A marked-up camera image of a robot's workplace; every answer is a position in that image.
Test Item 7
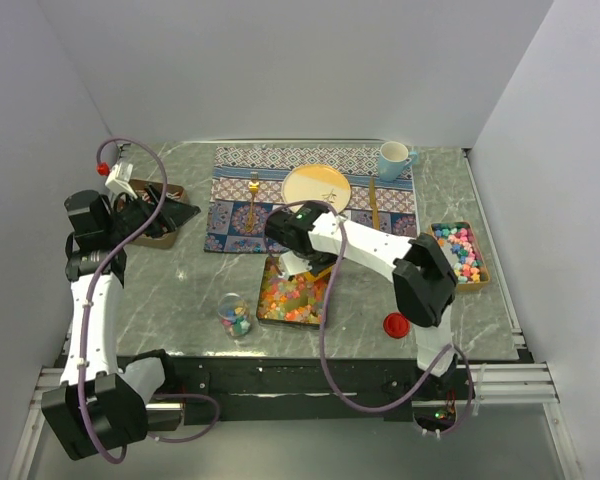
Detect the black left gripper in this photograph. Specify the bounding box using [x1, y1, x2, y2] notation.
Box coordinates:
[105, 183, 199, 245]

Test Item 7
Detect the square tin of translucent candies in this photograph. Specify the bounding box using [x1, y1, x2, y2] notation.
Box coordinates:
[256, 258, 331, 330]

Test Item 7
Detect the yellow plastic scoop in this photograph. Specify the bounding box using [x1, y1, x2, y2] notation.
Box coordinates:
[299, 265, 333, 284]

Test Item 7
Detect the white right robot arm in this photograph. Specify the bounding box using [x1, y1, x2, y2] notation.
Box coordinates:
[264, 201, 457, 399]

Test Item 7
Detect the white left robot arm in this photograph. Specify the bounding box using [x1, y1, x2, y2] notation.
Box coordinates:
[41, 182, 200, 460]

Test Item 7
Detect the brown box of wrapped candies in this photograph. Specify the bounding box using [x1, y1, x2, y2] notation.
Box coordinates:
[130, 179, 190, 250]

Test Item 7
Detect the gold tin of opaque candies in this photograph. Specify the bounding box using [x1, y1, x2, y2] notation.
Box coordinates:
[428, 221, 491, 293]

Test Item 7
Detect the cream and orange plate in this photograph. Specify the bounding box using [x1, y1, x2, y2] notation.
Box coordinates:
[281, 165, 352, 212]

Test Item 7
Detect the patterned placemat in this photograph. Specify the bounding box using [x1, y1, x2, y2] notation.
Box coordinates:
[204, 146, 418, 254]

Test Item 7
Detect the gold fork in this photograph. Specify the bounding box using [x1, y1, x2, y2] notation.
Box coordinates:
[245, 171, 260, 233]

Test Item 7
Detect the gold knife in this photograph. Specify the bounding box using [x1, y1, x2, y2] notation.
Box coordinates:
[368, 176, 381, 231]

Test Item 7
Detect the clear glass jar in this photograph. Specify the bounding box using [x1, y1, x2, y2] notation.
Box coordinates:
[217, 293, 252, 338]

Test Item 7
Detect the red jar lid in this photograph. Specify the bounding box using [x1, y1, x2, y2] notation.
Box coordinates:
[383, 312, 411, 339]

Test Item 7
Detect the light blue mug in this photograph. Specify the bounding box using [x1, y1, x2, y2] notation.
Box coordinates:
[377, 141, 419, 182]

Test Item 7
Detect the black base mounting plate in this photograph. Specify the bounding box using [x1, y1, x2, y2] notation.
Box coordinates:
[114, 349, 477, 427]

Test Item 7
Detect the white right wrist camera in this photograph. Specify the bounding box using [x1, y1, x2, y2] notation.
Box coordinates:
[278, 251, 310, 279]

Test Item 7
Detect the aluminium frame rail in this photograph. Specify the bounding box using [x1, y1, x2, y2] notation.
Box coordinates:
[29, 364, 559, 409]

